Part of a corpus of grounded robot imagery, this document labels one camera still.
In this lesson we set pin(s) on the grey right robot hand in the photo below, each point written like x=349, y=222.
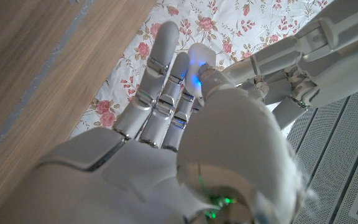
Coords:
x=228, y=140

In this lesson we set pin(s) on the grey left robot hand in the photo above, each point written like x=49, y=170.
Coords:
x=337, y=56

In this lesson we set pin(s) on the white AirPods case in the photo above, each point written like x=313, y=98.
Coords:
x=199, y=54

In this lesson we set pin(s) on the floral backdrop cloth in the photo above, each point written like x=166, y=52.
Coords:
x=244, y=25

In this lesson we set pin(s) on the grey perforated panel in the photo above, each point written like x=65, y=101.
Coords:
x=337, y=161

